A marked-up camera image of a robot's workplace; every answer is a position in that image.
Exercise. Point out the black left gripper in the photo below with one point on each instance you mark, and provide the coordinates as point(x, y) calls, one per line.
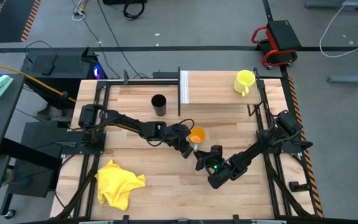
point(177, 135)

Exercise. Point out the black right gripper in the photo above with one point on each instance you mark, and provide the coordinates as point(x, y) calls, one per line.
point(214, 155)

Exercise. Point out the tall black cup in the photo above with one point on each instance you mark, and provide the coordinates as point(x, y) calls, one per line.
point(158, 107)

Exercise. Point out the small pale yellow mug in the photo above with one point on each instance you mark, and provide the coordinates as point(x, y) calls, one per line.
point(244, 81)

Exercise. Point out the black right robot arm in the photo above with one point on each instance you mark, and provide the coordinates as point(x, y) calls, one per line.
point(253, 149)

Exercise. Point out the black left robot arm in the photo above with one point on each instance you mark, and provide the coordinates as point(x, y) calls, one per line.
point(126, 123)

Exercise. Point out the yellow cloth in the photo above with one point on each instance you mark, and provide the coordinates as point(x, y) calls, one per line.
point(117, 186)

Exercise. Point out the black yellow hazard tape strip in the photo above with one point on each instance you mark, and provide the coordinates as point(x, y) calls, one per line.
point(312, 174)

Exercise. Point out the red black rolling stool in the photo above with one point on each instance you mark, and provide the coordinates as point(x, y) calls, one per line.
point(283, 34)

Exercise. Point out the black equipment cart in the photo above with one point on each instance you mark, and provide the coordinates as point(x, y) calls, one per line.
point(39, 155)

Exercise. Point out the black computer tower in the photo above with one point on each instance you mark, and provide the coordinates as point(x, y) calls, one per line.
point(61, 67)

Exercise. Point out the black floor box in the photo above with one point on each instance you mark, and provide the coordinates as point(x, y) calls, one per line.
point(124, 2)

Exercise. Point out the grey metal floor beam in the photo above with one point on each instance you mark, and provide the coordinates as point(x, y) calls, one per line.
point(334, 3)
point(353, 79)

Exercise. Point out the mint green stapler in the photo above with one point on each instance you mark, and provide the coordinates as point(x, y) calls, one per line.
point(0, 84)

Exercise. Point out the black hazard-edged floor mat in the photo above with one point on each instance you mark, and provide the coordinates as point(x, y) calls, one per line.
point(11, 18)

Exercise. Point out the wooden shelf black frame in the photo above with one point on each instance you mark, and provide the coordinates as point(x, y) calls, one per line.
point(213, 87)

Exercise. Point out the black metal table frame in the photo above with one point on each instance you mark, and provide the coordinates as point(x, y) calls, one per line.
point(73, 147)

